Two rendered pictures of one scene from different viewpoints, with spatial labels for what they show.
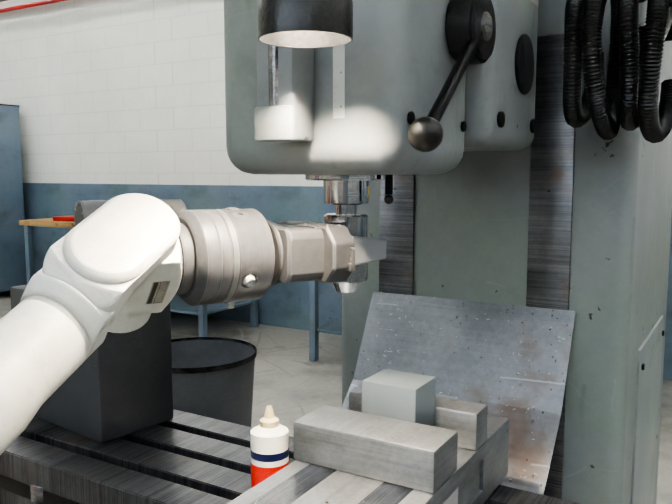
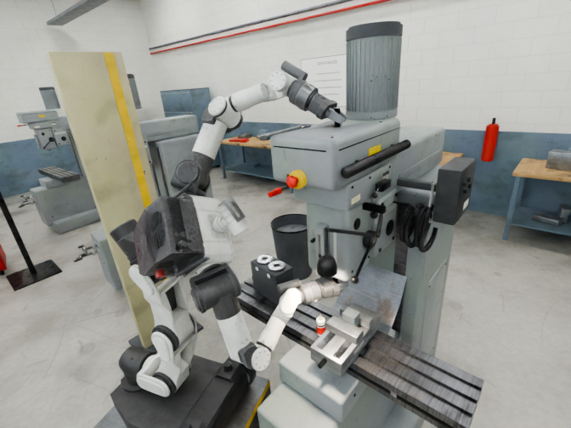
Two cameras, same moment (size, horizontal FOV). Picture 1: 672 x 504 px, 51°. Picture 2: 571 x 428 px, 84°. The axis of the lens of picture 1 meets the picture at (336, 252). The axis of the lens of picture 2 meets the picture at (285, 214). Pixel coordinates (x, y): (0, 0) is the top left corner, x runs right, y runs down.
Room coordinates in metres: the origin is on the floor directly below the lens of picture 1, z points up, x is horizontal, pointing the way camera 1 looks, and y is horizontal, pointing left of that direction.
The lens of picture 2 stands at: (-0.41, -0.05, 2.05)
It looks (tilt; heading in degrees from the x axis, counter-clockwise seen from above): 23 degrees down; 12
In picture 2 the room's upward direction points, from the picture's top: 5 degrees counter-clockwise
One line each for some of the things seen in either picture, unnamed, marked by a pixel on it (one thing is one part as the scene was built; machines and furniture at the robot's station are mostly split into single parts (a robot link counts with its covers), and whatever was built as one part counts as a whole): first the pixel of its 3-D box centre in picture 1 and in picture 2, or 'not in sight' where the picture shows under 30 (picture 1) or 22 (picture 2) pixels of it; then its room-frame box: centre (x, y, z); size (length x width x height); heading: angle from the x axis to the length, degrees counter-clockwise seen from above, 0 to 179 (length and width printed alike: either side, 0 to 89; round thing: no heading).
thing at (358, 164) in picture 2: not in sight; (379, 156); (0.69, -0.15, 1.79); 0.45 x 0.04 x 0.04; 149
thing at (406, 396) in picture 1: (398, 406); (351, 318); (0.71, -0.07, 1.07); 0.06 x 0.05 x 0.06; 60
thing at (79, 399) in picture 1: (90, 347); (272, 277); (1.00, 0.36, 1.06); 0.22 x 0.12 x 0.20; 52
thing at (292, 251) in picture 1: (269, 255); (319, 289); (0.69, 0.07, 1.23); 0.13 x 0.12 x 0.10; 34
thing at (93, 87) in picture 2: not in sight; (133, 220); (1.53, 1.55, 1.15); 0.52 x 0.40 x 2.30; 149
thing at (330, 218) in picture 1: (345, 218); not in sight; (0.74, -0.01, 1.26); 0.05 x 0.05 x 0.01
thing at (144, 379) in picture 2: not in sight; (165, 371); (0.65, 0.90, 0.68); 0.21 x 0.20 x 0.13; 78
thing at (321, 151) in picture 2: not in sight; (339, 148); (0.75, -0.02, 1.81); 0.47 x 0.26 x 0.16; 149
